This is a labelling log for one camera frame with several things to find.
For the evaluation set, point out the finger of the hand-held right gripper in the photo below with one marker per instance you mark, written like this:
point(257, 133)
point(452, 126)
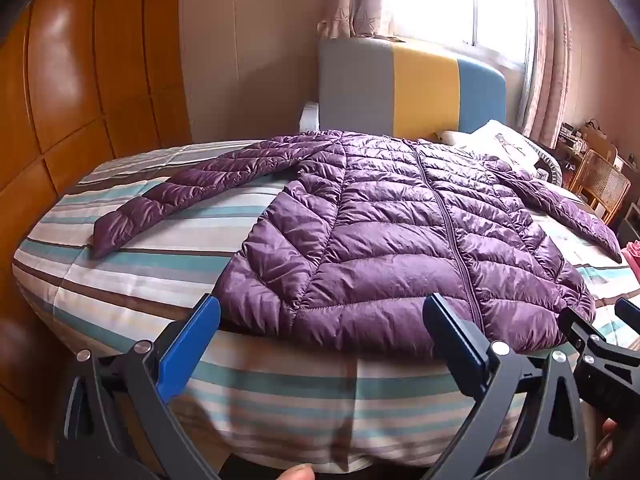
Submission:
point(629, 315)
point(580, 330)

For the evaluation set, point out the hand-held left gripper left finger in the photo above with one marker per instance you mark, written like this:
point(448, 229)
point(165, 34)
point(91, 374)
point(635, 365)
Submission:
point(192, 345)

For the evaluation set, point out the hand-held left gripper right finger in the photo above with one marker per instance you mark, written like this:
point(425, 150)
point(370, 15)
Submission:
point(465, 355)

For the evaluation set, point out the purple quilted down jacket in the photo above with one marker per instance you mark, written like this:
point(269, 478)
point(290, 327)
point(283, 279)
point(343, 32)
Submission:
point(375, 240)

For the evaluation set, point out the person's right hand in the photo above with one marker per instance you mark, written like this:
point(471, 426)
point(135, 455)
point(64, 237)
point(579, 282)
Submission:
point(604, 452)

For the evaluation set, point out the person's left hand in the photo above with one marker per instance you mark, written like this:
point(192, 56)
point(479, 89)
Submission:
point(295, 473)

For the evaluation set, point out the pink cloth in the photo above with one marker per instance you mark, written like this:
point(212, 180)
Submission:
point(633, 260)

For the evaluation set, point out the bed with striped sheet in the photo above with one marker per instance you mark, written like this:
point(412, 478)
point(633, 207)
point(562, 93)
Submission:
point(150, 270)

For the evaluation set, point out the rattan chair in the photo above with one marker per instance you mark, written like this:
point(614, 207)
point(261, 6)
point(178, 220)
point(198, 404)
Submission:
point(602, 182)

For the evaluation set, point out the cluttered desk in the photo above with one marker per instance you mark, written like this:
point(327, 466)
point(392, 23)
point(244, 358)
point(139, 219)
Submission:
point(575, 140)

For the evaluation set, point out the white printed pillow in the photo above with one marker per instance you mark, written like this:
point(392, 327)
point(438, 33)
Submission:
point(505, 140)

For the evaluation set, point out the cream pillow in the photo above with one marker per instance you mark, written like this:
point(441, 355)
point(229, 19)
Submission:
point(450, 137)

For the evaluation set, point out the grey yellow blue headboard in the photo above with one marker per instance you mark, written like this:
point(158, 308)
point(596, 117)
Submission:
point(425, 90)

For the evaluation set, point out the wooden wardrobe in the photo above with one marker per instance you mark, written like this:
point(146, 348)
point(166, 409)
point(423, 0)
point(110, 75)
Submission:
point(75, 85)

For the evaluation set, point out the bright window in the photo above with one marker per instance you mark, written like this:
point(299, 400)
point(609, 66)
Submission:
point(450, 0)

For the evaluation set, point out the grey padded bed rail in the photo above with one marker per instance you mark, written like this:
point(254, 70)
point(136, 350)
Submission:
point(547, 165)
point(309, 116)

